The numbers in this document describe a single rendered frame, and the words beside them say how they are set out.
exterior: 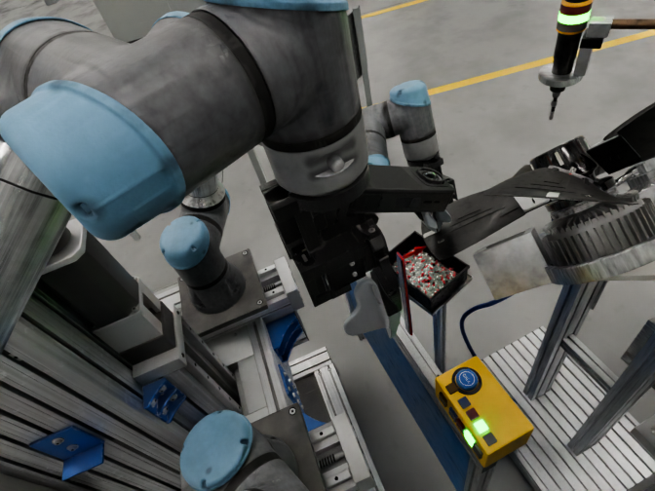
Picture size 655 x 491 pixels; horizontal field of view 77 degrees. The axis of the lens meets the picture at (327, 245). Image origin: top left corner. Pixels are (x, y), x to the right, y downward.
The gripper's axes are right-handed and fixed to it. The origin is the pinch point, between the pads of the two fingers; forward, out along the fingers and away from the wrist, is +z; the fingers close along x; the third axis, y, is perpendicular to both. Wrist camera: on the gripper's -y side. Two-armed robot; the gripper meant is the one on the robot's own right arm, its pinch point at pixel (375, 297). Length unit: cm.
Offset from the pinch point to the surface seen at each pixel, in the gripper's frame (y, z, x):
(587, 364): -62, 90, -3
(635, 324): -125, 148, -19
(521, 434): -16.9, 40.8, 12.1
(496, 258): -41, 46, -24
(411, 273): -28, 64, -43
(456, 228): -34, 36, -31
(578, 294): -60, 63, -12
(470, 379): -15.0, 39.7, 0.4
